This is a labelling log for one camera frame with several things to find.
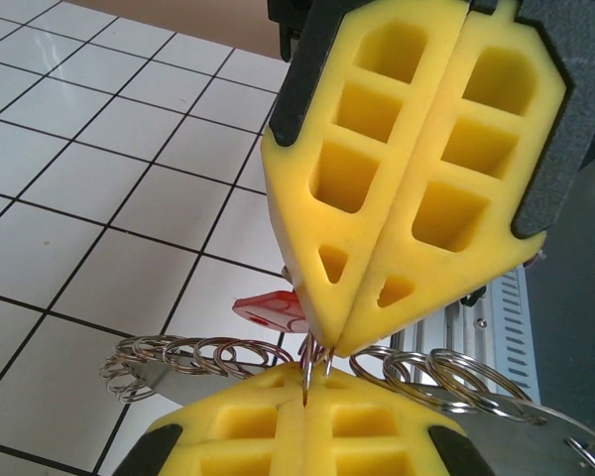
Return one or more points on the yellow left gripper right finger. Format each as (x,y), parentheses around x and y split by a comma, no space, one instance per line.
(377,431)

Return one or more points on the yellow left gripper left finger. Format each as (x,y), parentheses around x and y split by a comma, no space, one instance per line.
(238,431)

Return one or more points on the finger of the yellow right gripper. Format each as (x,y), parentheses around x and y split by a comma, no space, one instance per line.
(426,163)
(322,124)

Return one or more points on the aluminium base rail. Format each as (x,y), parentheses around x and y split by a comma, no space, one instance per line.
(456,327)

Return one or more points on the red capped key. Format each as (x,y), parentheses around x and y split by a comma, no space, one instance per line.
(273,310)

